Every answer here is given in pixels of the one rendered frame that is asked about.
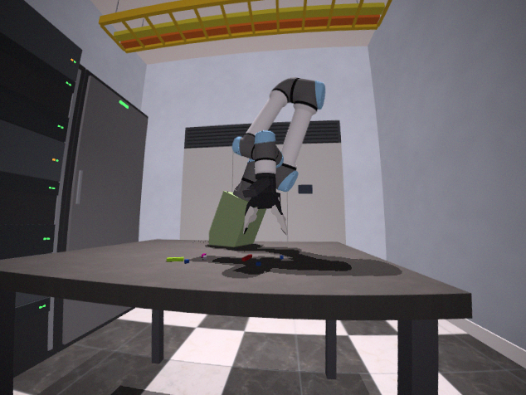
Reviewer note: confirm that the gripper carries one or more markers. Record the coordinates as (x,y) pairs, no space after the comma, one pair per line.
(266,199)

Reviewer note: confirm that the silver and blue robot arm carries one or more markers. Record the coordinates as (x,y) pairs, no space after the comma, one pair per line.
(307,97)

